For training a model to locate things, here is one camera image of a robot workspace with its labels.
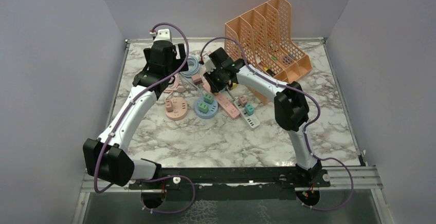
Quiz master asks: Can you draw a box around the yellow plug adapter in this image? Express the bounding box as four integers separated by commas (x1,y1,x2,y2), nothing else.
228,83,238,90

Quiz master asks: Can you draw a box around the pink plug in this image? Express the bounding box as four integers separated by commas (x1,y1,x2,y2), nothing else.
191,74,203,85

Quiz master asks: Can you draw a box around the dark green plug adapter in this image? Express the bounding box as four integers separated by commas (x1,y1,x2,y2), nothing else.
203,93,214,104

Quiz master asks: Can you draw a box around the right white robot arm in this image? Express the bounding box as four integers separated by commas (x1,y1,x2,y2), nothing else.
200,48,322,186

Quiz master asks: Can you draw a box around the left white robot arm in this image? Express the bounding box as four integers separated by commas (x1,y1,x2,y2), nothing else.
83,29,189,189

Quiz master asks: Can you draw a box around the blue round power strip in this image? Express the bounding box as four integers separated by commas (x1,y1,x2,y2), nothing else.
194,94,219,119

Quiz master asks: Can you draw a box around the pink round power strip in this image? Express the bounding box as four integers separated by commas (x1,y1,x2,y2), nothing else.
165,97,188,121

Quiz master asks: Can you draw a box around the orange mesh file organizer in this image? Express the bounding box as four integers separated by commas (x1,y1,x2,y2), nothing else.
224,0,313,106

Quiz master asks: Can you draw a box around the white power strip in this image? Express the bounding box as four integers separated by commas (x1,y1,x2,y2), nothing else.
233,99,261,130

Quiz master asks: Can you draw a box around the pink coiled cable left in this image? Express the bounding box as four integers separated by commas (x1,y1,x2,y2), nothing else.
163,74,187,94

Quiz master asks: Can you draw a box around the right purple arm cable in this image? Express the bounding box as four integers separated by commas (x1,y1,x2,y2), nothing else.
199,38,355,213

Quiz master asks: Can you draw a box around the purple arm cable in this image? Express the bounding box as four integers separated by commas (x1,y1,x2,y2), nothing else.
94,22,196,216
199,38,355,213

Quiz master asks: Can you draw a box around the light blue coiled cable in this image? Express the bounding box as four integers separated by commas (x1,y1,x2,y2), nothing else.
180,54,202,79

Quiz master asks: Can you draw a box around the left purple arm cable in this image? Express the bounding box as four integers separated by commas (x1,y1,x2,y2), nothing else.
94,22,196,216

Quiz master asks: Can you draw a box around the black mounting rail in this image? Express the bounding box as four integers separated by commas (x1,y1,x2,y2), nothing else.
129,166,331,201

